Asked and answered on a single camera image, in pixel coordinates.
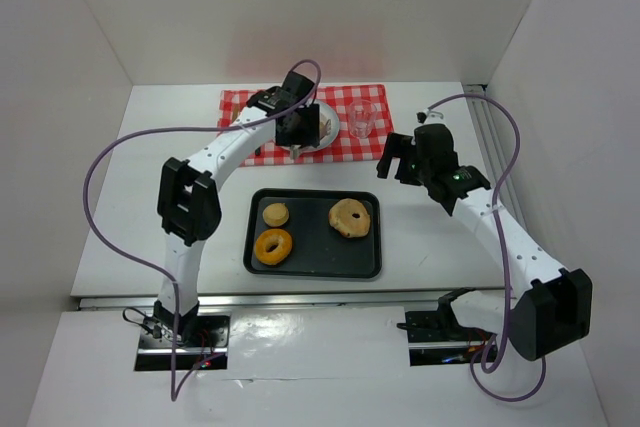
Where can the orange glazed donut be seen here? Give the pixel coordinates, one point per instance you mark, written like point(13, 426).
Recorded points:
point(273, 246)

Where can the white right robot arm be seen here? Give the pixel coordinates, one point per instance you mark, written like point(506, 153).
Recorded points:
point(545, 306)

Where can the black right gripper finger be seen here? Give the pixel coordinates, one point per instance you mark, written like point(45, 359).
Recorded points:
point(396, 147)
point(408, 172)

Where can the white cover board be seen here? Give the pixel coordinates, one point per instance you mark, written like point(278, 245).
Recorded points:
point(334, 343)

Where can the black baking tray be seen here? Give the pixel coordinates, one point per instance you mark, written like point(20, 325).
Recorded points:
point(318, 250)

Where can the small round bun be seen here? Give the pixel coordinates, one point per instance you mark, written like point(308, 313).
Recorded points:
point(275, 215)
point(326, 130)

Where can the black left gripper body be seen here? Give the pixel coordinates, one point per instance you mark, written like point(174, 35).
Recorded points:
point(298, 129)

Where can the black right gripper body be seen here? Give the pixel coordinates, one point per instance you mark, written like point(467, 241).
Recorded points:
point(396, 156)

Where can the metal tongs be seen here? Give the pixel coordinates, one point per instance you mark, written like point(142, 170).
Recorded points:
point(295, 152)

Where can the clear plastic cup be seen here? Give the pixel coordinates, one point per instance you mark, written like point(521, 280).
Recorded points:
point(361, 118)

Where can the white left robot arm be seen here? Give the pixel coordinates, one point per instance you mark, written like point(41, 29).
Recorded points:
point(189, 204)

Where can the red white checkered cloth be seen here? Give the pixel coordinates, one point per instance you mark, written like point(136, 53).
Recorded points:
point(345, 147)

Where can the pale bagel with hole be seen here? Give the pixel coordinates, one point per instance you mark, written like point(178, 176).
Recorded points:
point(350, 218)

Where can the metal base rail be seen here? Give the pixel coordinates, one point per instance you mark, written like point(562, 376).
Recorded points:
point(104, 344)

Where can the white paper plate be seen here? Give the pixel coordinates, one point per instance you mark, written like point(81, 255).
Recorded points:
point(288, 128)

